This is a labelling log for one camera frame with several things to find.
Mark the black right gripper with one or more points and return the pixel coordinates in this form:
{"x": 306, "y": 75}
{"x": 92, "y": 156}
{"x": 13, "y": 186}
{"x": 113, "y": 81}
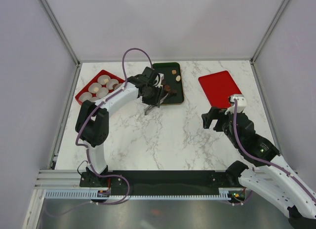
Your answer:
{"x": 214, "y": 114}

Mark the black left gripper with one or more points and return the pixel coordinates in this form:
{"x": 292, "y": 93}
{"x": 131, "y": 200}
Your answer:
{"x": 156, "y": 101}

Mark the metal tongs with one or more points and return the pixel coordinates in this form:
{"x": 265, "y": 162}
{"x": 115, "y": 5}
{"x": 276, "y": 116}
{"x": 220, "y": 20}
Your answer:
{"x": 149, "y": 108}

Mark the red box lid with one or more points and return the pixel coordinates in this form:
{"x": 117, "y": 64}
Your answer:
{"x": 218, "y": 88}

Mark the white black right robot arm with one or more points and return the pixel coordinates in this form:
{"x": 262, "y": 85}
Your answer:
{"x": 287, "y": 192}

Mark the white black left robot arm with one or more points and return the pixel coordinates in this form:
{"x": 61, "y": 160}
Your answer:
{"x": 92, "y": 124}

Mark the red chocolate box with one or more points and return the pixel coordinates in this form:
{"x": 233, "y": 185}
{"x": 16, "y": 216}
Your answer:
{"x": 102, "y": 72}

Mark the dark green tray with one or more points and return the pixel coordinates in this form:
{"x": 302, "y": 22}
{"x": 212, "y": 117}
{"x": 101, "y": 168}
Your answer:
{"x": 172, "y": 79}

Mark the white paper cup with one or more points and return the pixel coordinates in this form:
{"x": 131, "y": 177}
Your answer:
{"x": 101, "y": 79}
{"x": 94, "y": 85}
{"x": 102, "y": 92}
{"x": 119, "y": 85}
{"x": 85, "y": 96}
{"x": 111, "y": 83}
{"x": 93, "y": 99}

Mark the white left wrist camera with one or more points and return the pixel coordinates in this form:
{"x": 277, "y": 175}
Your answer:
{"x": 159, "y": 79}

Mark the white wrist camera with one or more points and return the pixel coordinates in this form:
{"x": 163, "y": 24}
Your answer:
{"x": 159, "y": 79}
{"x": 238, "y": 104}

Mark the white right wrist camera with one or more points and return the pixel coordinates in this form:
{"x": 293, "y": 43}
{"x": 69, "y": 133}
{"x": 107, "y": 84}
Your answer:
{"x": 238, "y": 104}

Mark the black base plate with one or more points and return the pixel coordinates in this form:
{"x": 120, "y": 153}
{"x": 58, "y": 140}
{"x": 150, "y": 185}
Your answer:
{"x": 177, "y": 182}

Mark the aluminium frame rail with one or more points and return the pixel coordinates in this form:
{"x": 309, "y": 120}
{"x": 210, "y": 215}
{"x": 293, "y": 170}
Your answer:
{"x": 57, "y": 179}

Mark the white slotted cable duct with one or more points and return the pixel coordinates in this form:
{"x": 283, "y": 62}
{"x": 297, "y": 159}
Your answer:
{"x": 222, "y": 194}

